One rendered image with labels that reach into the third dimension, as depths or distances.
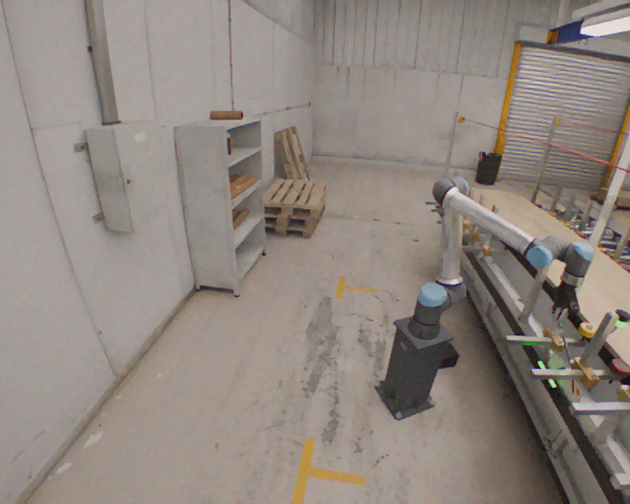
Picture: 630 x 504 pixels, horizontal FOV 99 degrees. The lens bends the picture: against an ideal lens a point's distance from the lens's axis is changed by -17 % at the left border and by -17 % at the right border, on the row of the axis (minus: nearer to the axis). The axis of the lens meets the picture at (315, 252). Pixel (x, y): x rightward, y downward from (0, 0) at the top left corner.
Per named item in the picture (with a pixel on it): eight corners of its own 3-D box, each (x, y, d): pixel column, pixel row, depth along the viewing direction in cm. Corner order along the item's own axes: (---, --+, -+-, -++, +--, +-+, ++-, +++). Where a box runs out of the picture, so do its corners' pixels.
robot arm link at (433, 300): (407, 313, 179) (413, 287, 171) (426, 303, 188) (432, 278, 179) (429, 328, 168) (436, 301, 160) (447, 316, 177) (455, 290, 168)
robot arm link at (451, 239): (428, 305, 187) (432, 176, 163) (445, 296, 196) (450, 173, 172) (450, 314, 175) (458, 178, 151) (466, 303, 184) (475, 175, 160)
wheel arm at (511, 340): (505, 346, 143) (508, 339, 141) (502, 341, 146) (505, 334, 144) (584, 348, 139) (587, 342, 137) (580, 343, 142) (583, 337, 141)
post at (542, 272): (520, 323, 171) (548, 253, 150) (517, 317, 175) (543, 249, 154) (527, 323, 171) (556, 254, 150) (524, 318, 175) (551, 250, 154)
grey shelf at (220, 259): (196, 291, 311) (172, 126, 239) (231, 250, 389) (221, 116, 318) (238, 297, 304) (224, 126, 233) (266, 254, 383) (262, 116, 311)
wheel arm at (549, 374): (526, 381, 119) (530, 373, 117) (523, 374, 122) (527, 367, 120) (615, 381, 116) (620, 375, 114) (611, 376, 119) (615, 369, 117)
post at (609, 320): (562, 398, 128) (613, 315, 106) (558, 392, 131) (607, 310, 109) (569, 398, 128) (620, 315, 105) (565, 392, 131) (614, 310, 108)
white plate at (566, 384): (572, 408, 119) (583, 393, 114) (546, 364, 142) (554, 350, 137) (573, 408, 119) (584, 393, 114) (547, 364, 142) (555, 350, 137)
